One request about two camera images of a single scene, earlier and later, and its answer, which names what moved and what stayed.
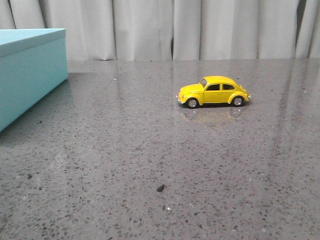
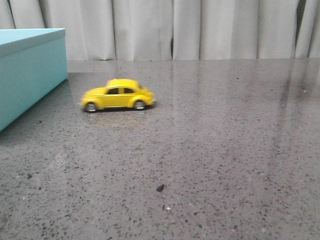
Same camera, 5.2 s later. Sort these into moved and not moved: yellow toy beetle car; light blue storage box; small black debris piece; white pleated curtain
Moved: yellow toy beetle car
Not moved: light blue storage box; white pleated curtain; small black debris piece
